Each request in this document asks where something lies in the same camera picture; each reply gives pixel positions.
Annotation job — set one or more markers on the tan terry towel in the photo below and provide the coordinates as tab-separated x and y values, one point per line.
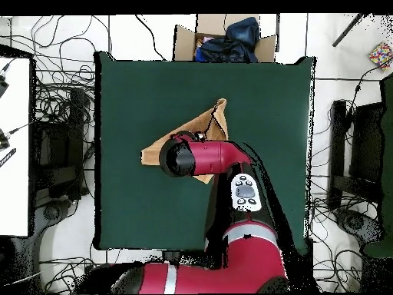
196	126

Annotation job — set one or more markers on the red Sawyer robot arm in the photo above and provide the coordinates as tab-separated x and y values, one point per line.
208	156

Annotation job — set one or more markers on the multicolour spotted item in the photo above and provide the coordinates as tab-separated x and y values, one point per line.
380	55

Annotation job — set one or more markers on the dark green table cloth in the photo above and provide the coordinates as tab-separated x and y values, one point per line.
129	92

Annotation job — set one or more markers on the dark navy garment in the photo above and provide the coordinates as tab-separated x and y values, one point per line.
224	50

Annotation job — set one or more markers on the brown cardboard box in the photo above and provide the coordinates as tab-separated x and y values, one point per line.
184	43

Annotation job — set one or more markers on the blue denim garment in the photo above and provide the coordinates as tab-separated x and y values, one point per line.
244	30

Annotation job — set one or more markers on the grey stand base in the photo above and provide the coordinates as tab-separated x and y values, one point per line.
50	212
354	222

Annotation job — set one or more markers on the white table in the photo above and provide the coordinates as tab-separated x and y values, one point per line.
15	153

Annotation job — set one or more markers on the black strip with marks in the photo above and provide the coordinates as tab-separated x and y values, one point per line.
7	157

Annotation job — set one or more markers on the green cloth on side table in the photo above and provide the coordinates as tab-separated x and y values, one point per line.
387	153

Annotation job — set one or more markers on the black pole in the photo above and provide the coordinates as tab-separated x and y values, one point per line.
348	29

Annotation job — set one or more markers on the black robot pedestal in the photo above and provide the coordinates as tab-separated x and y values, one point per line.
171	255

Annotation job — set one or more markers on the black stand frame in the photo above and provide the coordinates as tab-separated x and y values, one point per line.
75	123
337	138

